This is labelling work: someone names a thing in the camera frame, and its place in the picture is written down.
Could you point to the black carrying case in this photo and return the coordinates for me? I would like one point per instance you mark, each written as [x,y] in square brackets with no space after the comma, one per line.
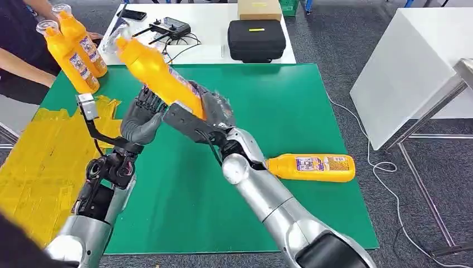
[257,40]

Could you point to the person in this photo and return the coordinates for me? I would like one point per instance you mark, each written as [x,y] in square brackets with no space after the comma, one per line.
[14,29]

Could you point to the green crate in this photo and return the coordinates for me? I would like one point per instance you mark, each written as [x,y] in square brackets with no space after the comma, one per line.
[289,6]

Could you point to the grey bench with steel leg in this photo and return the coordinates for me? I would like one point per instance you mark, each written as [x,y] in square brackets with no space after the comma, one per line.
[14,111]

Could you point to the steel table frame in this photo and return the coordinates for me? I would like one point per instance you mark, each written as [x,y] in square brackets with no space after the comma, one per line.
[428,111]

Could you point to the dark tablet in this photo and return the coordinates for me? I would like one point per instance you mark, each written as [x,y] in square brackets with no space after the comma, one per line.
[119,25]

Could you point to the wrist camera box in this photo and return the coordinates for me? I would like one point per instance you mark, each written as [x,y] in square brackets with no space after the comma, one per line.
[87,106]
[177,116]

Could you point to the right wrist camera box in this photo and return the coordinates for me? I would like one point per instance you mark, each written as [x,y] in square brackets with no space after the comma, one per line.
[177,116]

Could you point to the black phone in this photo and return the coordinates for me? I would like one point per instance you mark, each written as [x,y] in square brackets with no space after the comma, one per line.
[133,14]

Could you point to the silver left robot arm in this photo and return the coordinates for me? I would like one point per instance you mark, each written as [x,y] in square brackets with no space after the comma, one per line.
[88,229]

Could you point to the person's left hand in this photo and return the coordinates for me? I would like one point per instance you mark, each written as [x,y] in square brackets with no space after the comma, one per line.
[95,36]

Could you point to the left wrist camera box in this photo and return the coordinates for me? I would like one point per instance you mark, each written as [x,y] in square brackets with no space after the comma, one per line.
[87,106]

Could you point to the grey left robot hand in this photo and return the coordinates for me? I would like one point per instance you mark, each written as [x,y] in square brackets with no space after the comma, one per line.
[142,125]

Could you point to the black remote controller with antennas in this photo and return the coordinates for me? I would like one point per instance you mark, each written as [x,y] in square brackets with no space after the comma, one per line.
[175,27]

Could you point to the white side table top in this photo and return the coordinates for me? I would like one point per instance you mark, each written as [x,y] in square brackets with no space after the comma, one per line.
[402,74]

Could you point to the cardboard box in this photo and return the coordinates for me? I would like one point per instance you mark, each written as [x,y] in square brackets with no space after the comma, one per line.
[259,9]

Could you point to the green table mat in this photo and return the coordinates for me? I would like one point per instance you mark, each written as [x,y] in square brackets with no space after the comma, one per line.
[258,111]

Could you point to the orange drink bottle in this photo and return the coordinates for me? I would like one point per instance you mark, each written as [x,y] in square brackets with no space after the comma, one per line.
[79,46]
[70,63]
[310,168]
[155,70]

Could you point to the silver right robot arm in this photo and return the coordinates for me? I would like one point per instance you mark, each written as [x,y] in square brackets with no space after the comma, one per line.
[273,199]

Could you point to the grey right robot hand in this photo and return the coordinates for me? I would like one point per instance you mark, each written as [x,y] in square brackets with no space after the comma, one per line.
[220,113]

